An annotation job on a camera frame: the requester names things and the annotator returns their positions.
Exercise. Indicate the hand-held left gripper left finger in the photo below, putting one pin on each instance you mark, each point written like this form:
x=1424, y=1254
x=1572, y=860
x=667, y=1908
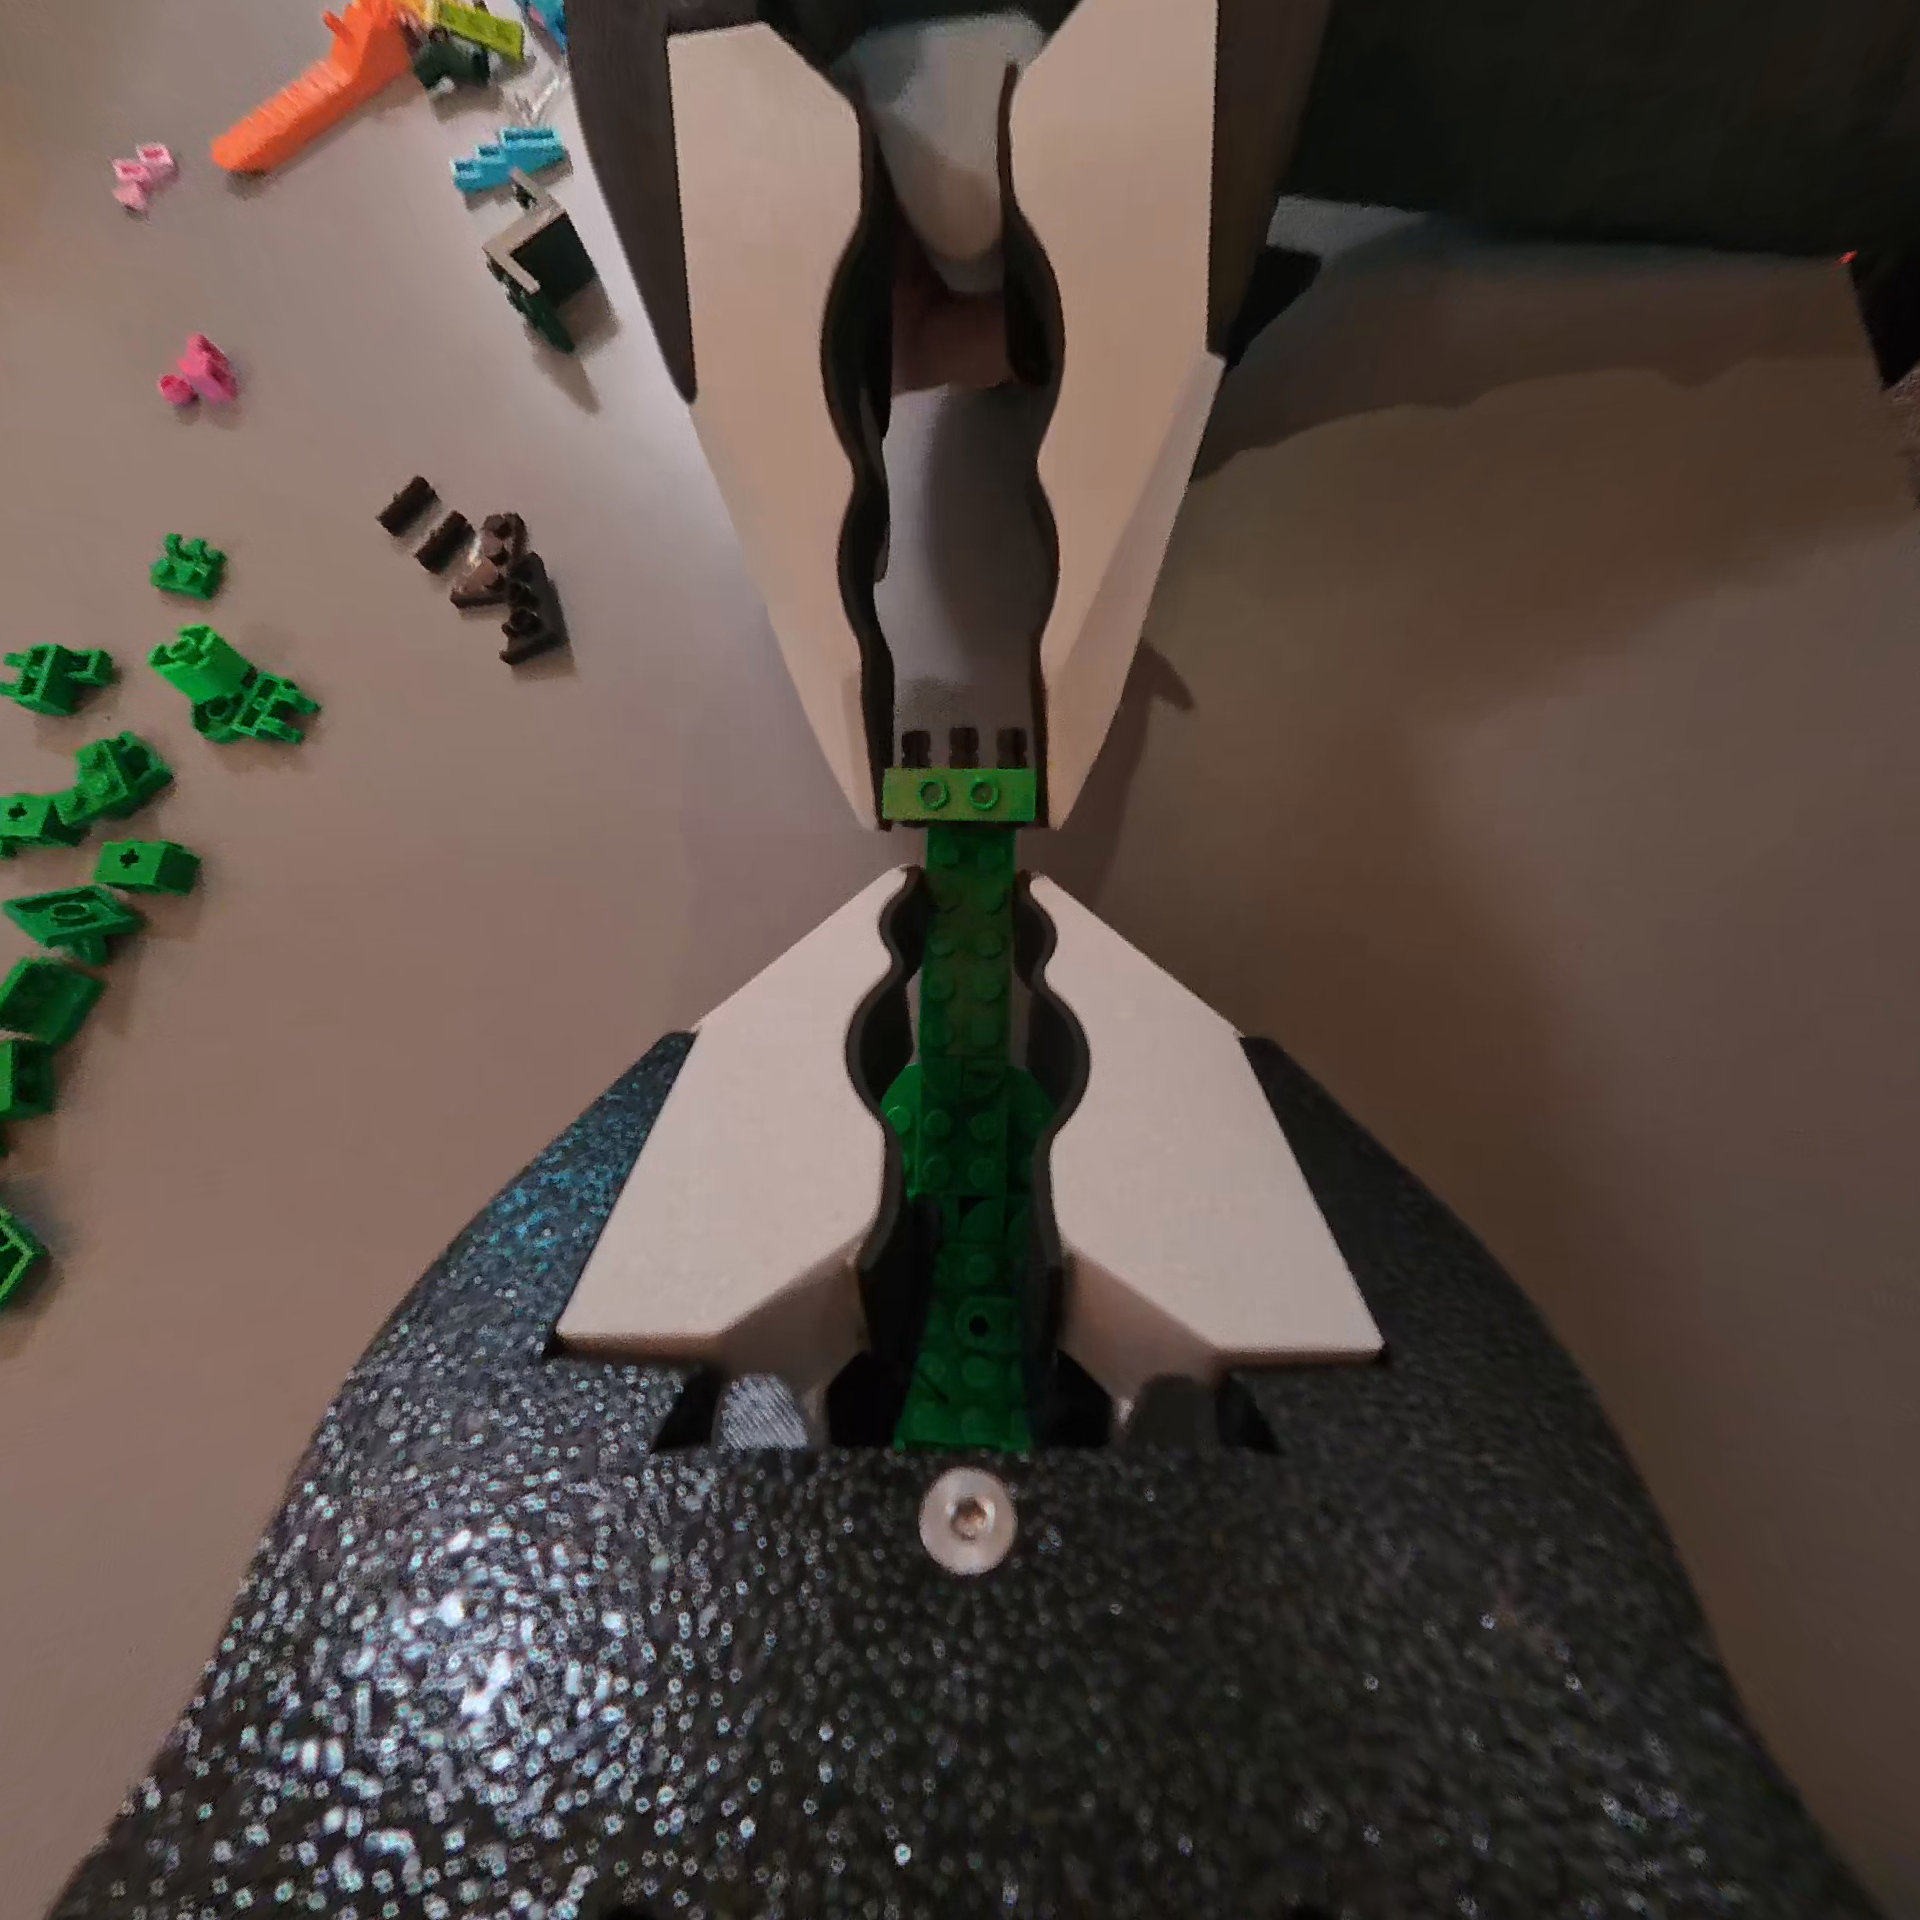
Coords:
x=721, y=1185

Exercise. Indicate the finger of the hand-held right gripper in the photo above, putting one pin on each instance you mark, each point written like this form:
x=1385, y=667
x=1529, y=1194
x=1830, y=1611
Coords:
x=751, y=377
x=1126, y=330

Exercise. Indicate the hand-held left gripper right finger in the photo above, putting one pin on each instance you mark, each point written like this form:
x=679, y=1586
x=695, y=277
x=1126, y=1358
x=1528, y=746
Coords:
x=1214, y=1185

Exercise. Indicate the pile of colourful bricks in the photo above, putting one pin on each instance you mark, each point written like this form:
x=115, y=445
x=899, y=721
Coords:
x=480, y=37

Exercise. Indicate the green round plate assembly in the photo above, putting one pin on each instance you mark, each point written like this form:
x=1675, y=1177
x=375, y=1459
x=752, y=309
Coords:
x=967, y=1201

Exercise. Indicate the person's right hand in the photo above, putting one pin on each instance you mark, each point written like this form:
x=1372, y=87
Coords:
x=950, y=340

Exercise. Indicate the teal brick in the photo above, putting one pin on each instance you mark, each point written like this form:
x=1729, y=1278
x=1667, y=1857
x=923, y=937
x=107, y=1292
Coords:
x=507, y=158

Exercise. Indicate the dark green brick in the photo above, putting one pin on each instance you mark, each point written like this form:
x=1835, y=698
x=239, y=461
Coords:
x=546, y=270

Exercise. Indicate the orange brick separator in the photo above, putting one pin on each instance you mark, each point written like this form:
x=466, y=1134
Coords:
x=315, y=90

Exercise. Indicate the black pin brick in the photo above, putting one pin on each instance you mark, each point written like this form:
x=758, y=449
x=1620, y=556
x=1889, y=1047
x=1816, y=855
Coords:
x=406, y=507
x=447, y=543

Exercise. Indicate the pink brick piece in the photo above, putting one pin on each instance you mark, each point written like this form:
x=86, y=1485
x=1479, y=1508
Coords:
x=196, y=373
x=146, y=177

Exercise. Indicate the pile of green bricks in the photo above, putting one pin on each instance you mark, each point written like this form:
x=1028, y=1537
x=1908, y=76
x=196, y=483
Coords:
x=105, y=839

